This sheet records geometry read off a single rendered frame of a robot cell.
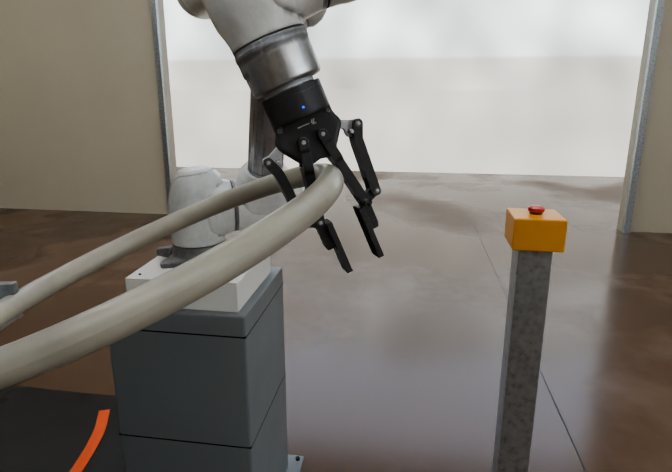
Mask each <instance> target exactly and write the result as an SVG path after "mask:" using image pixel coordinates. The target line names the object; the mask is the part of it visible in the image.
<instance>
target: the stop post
mask: <svg viewBox="0 0 672 472"><path fill-rule="evenodd" d="M567 225H568V222H567V220H566V219H565V218H564V217H563V216H561V215H560V214H559V213H558V212H557V211H556V210H554V209H545V211H544V212H543V213H534V212H530V211H528V208H507V210H506V221H505V233H504V236H505V238H506V240H507V242H508V243H509V245H510V247H511V248H512V259H511V270H510V281H509V292H508V303H507V314H506V324H505V335H504V346H503V357H502V368H501V379H500V390H499V400H498V411H497V422H496V433H495V444H494V455H493V466H492V472H528V468H529V460H530V451H531V442H532V433H533V424H534V415H535V407H536V398H537V389H538V380H539V371H540V363H541V354H542V345H543V336H544V327H545V319H546V310H547V301H548V292H549V283H550V275H551V266H552V257H553V252H564V250H565V241H566V233H567Z"/></svg>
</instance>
